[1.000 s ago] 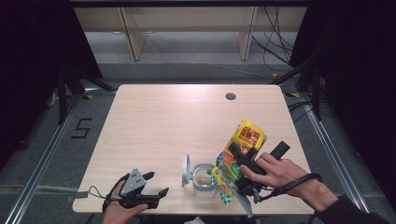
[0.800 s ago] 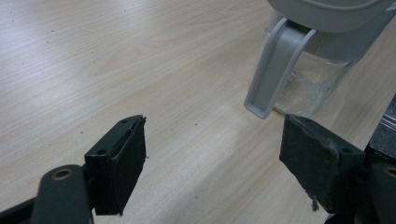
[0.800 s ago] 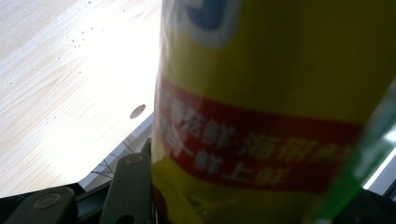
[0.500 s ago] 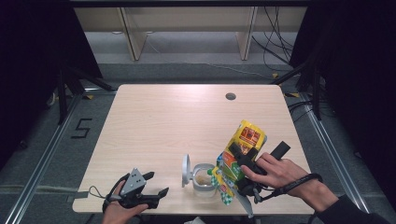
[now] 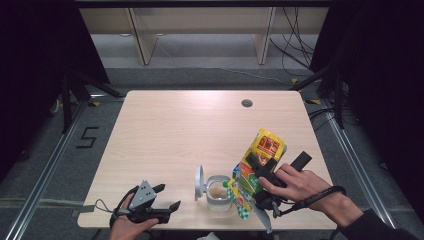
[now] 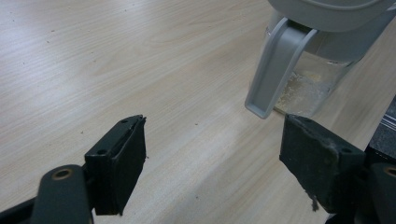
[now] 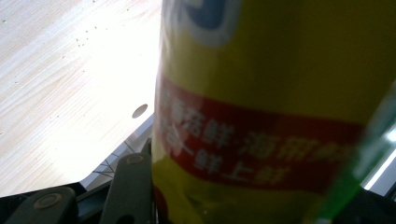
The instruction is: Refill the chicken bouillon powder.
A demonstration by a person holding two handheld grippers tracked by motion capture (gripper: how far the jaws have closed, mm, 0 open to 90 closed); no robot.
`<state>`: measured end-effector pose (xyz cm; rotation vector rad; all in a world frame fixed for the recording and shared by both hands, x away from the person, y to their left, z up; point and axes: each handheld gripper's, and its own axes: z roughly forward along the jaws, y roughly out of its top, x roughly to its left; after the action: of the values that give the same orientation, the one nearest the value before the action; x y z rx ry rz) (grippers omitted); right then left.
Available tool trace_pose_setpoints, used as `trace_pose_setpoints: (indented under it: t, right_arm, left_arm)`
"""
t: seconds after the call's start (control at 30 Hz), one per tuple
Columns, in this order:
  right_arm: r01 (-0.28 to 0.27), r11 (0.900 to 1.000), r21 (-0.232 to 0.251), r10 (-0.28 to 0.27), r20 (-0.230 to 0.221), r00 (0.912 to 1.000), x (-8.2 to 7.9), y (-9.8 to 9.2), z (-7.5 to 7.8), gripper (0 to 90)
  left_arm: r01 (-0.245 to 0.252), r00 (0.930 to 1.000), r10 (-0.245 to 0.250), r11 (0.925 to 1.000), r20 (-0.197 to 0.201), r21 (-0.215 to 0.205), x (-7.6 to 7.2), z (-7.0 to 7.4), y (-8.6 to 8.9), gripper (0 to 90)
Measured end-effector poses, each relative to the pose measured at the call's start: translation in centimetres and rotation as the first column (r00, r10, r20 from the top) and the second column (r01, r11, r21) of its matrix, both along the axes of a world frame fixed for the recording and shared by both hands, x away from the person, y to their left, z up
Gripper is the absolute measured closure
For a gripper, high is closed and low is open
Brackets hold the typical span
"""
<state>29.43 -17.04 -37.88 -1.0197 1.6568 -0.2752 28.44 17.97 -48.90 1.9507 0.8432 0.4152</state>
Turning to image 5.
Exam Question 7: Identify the black floor cables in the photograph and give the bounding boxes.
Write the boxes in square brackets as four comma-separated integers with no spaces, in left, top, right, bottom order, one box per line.
[307,105,338,132]

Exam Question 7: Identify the yellow pouch with green cap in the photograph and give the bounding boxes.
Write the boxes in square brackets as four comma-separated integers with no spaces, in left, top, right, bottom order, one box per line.
[223,128,288,222]

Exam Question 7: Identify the short aluminium floor rail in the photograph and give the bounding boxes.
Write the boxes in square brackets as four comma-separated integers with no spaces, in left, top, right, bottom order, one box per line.
[88,93,127,102]

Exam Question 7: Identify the beige floor strip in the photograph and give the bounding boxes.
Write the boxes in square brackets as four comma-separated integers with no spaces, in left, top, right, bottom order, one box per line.
[0,197,84,208]

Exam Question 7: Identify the person's right hand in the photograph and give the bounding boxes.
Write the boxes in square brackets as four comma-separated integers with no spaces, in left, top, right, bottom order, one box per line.
[259,163,332,203]

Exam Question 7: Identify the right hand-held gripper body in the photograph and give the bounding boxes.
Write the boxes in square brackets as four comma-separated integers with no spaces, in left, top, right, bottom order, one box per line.
[248,150,313,233]

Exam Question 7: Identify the black wrist strap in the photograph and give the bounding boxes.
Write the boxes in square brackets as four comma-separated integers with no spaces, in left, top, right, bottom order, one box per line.
[109,185,140,229]
[273,185,348,219]

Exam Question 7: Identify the white floor cable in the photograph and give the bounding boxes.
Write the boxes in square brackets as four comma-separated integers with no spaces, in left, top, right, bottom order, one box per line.
[156,42,292,85]

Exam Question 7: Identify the thin lanyard cord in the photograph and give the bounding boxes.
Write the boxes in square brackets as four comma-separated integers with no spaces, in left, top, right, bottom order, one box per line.
[94,198,115,214]

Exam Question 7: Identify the beige powder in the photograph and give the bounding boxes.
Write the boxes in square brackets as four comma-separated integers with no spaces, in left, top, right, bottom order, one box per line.
[208,184,230,202]

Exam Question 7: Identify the black curtain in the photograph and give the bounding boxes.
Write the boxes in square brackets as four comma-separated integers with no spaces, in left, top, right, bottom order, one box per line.
[309,0,424,234]
[0,0,111,183]

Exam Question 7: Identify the grey tape piece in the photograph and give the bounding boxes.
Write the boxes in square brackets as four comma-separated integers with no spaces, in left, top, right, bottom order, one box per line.
[70,204,97,218]

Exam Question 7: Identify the black metal stand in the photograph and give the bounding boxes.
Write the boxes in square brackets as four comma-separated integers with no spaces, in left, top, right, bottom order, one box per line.
[59,64,126,135]
[289,56,346,130]

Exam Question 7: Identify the clear container with white lid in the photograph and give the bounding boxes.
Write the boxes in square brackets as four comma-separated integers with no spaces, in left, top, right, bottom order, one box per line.
[194,164,233,213]

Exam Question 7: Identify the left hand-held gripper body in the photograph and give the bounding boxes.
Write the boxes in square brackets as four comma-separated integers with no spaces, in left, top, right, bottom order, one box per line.
[114,180,171,224]

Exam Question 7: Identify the person's left hand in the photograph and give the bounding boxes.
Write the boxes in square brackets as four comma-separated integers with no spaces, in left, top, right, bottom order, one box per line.
[109,193,160,240]

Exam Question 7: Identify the black cable bundle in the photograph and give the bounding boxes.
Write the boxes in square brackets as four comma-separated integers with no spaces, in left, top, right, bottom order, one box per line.
[269,6,322,78]

